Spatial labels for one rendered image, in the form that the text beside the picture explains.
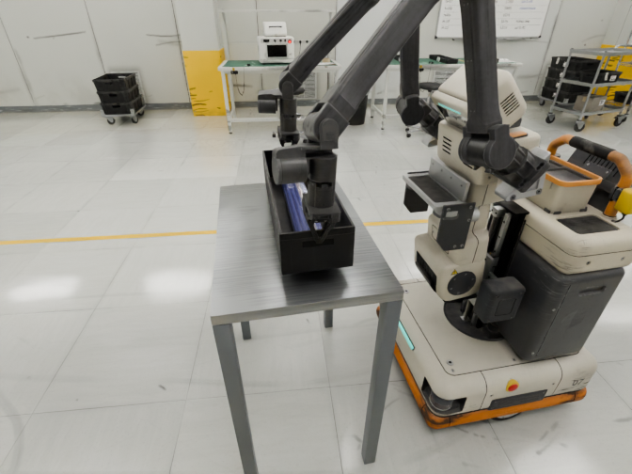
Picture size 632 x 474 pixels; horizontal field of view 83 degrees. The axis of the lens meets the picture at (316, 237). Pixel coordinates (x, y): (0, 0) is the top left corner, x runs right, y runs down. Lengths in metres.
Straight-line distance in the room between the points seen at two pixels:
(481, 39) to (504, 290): 0.77
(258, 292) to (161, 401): 0.98
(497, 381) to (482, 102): 0.97
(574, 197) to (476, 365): 0.65
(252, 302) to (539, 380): 1.11
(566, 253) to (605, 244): 0.10
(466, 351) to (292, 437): 0.74
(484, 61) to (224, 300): 0.76
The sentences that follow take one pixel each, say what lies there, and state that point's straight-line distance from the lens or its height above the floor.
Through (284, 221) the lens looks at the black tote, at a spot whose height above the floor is 0.85.
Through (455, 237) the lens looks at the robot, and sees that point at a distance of 1.16.
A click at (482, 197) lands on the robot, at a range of 1.21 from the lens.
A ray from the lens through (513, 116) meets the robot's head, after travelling 1.11.
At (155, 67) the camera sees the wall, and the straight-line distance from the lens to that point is 6.66.
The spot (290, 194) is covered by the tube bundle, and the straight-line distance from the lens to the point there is 1.12.
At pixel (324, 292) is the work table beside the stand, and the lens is 0.85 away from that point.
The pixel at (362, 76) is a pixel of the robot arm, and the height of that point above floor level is 1.26.
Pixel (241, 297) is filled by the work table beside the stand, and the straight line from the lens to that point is 0.86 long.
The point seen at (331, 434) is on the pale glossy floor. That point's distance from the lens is 1.55.
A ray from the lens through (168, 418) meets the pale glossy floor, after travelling 1.69.
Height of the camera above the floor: 1.36
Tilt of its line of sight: 32 degrees down
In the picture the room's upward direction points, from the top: straight up
